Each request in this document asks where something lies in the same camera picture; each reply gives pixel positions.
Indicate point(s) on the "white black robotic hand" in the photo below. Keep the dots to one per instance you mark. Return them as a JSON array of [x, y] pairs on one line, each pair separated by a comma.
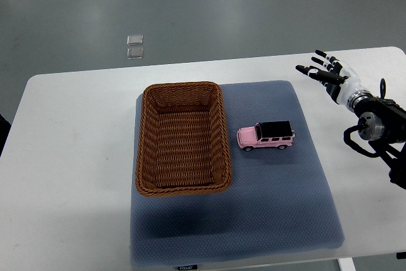
[[341, 82]]

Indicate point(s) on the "pink toy car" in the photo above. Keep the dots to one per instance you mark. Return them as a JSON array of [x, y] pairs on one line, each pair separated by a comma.
[[266, 135]]

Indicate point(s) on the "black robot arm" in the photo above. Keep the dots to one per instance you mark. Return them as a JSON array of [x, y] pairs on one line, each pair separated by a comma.
[[381, 122]]

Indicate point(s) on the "brown wicker basket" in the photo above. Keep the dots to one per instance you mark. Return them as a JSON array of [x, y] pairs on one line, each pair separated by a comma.
[[183, 145]]

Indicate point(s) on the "blue grey fabric mat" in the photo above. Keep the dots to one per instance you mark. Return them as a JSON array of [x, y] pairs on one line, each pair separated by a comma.
[[279, 200]]

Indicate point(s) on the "white table leg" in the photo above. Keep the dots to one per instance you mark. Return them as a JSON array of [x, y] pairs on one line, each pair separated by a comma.
[[346, 264]]

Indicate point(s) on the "upper metal floor plate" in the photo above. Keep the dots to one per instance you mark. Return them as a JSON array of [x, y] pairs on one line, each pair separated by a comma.
[[135, 39]]

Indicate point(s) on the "dark object at left edge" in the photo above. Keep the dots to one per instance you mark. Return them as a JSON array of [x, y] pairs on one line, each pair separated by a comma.
[[5, 127]]

